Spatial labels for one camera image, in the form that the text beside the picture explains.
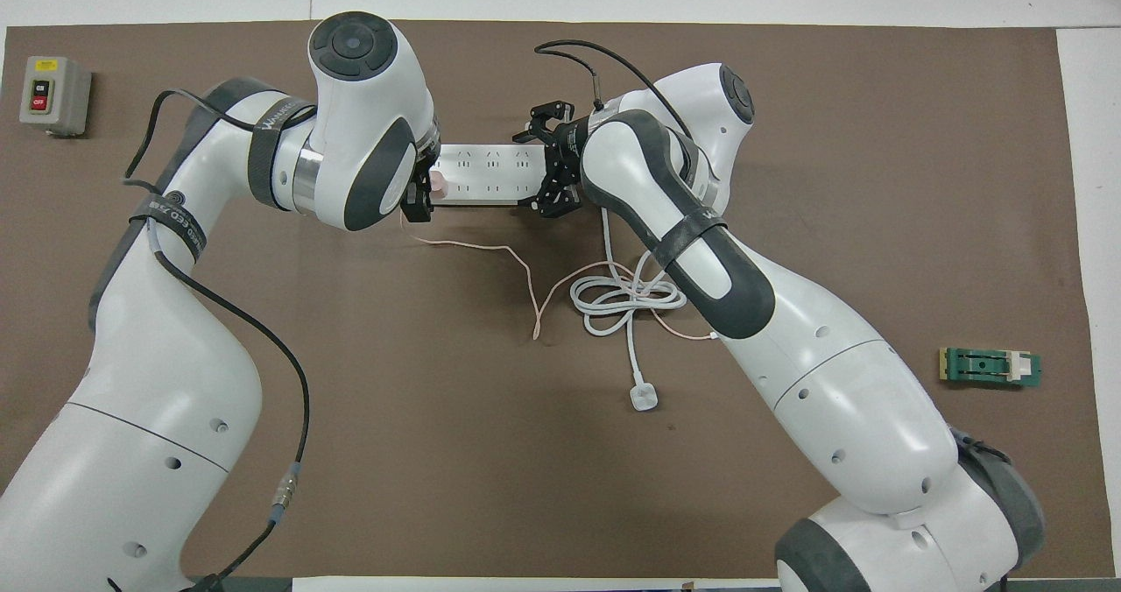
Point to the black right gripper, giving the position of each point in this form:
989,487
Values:
565,158

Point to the brown table mat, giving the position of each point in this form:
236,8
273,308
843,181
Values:
438,452

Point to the green block with white clip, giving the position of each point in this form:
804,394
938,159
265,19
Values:
985,369

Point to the white power strip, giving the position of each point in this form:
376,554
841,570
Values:
490,176

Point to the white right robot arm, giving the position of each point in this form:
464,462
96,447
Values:
832,382

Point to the grey on-off switch box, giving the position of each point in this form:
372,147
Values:
54,97

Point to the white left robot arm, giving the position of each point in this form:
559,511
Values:
158,382

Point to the pink charger adapter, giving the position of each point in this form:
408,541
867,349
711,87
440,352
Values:
440,186

